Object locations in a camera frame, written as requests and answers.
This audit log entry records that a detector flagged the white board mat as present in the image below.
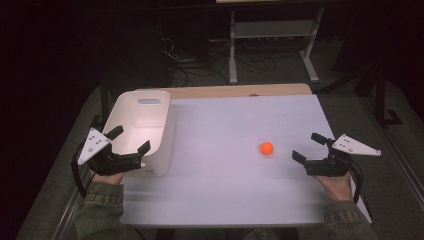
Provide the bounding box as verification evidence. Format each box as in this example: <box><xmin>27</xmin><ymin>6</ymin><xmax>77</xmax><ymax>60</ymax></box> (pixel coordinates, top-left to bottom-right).
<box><xmin>119</xmin><ymin>94</ymin><xmax>373</xmax><ymax>228</ymax></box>

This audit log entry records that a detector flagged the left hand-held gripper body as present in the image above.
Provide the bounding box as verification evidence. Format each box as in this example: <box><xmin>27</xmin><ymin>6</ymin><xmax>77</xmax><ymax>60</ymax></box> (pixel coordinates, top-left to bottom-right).
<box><xmin>77</xmin><ymin>127</ymin><xmax>145</xmax><ymax>177</ymax></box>

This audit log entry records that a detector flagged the wooden table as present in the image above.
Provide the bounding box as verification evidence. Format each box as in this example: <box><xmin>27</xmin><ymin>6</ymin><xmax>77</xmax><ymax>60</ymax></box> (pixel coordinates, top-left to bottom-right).
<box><xmin>135</xmin><ymin>83</ymin><xmax>313</xmax><ymax>100</ymax></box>

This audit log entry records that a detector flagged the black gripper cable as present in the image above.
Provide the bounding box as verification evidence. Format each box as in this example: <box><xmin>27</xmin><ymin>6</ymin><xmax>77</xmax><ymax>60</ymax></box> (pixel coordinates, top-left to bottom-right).
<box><xmin>349</xmin><ymin>160</ymin><xmax>365</xmax><ymax>204</ymax></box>
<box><xmin>70</xmin><ymin>142</ymin><xmax>98</xmax><ymax>198</ymax></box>

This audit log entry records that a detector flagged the black metal stand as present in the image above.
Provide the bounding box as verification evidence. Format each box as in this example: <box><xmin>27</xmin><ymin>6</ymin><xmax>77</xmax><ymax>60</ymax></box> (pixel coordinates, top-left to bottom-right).
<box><xmin>89</xmin><ymin>74</ymin><xmax>112</xmax><ymax>130</ymax></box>
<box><xmin>372</xmin><ymin>64</ymin><xmax>404</xmax><ymax>127</ymax></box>

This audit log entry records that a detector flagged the person's right hand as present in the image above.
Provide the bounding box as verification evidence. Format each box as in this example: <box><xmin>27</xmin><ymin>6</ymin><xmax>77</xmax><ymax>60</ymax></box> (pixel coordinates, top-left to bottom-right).
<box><xmin>314</xmin><ymin>171</ymin><xmax>354</xmax><ymax>203</ymax></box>

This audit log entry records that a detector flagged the orange ball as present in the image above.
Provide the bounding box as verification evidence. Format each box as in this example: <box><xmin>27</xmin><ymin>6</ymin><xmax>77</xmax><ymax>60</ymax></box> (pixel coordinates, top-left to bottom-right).
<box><xmin>259</xmin><ymin>141</ymin><xmax>275</xmax><ymax>156</ymax></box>

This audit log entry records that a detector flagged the white plastic basket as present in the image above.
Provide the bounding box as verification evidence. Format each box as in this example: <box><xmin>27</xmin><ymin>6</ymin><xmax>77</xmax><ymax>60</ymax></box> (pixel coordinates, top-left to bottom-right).
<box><xmin>101</xmin><ymin>90</ymin><xmax>177</xmax><ymax>178</ymax></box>

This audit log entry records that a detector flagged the aluminium rail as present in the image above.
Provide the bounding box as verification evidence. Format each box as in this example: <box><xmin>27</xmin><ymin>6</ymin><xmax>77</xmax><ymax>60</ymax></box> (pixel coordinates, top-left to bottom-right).
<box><xmin>379</xmin><ymin>124</ymin><xmax>424</xmax><ymax>204</ymax></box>
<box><xmin>51</xmin><ymin>184</ymin><xmax>92</xmax><ymax>240</ymax></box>

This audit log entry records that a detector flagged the person's left hand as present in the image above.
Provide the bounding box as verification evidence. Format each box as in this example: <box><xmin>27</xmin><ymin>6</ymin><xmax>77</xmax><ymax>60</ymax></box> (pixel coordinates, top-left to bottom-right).
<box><xmin>89</xmin><ymin>169</ymin><xmax>126</xmax><ymax>186</ymax></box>

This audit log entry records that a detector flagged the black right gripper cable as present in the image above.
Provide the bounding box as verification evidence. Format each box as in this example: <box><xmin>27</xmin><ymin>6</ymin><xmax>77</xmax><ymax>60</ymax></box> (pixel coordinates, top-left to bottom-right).
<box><xmin>349</xmin><ymin>160</ymin><xmax>365</xmax><ymax>204</ymax></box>

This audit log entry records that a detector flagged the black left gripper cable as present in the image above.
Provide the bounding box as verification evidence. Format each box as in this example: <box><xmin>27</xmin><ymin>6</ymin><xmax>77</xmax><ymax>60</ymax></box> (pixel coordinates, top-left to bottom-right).
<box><xmin>70</xmin><ymin>142</ymin><xmax>98</xmax><ymax>198</ymax></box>

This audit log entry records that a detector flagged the tangle of floor cables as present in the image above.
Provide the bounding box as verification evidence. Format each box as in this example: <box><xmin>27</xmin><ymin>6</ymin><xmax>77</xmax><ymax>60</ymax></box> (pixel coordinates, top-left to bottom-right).
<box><xmin>159</xmin><ymin>33</ymin><xmax>279</xmax><ymax>88</ymax></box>

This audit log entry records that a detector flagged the white metal stand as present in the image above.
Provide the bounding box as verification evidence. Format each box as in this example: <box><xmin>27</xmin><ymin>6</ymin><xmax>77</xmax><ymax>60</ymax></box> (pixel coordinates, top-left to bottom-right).
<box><xmin>228</xmin><ymin>6</ymin><xmax>325</xmax><ymax>85</ymax></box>

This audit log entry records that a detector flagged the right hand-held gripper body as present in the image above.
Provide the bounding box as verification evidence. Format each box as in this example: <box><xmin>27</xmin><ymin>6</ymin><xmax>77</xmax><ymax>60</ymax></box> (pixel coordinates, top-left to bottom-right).
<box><xmin>304</xmin><ymin>133</ymin><xmax>382</xmax><ymax>177</ymax></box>

